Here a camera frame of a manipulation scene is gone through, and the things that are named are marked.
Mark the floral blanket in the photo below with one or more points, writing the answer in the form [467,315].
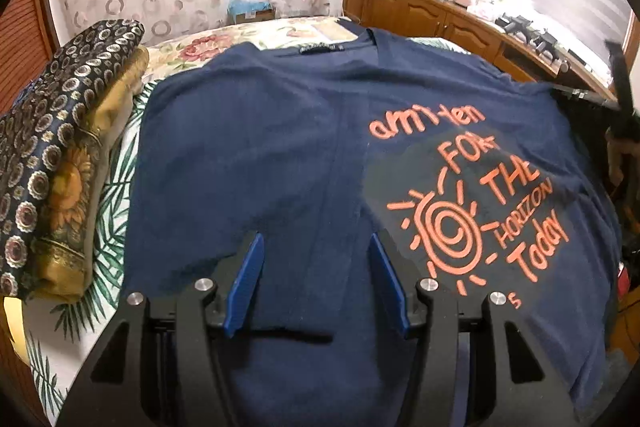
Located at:
[200,47]

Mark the louvered wooden door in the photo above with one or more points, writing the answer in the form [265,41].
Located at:
[22,37]

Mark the black gadget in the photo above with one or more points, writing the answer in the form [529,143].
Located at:
[547,46]
[517,26]

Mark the golden sunflower folded cloth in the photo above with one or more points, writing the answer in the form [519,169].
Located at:
[75,187]

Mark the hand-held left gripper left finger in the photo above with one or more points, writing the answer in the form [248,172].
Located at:
[245,287]

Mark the blue box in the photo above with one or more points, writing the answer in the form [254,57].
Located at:
[250,11]

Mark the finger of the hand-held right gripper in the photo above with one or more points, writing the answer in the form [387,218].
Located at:
[585,96]
[619,77]

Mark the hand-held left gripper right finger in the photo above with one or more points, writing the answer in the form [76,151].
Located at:
[390,282]

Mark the dark patterned folded cloth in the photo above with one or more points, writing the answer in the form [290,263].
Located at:
[45,117]

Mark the wooden cabinet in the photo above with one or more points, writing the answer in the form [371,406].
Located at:
[400,12]

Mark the navy t-shirt with orange print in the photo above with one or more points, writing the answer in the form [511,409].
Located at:
[280,147]

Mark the leaf-print bed sheet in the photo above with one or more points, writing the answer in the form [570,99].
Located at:
[110,227]

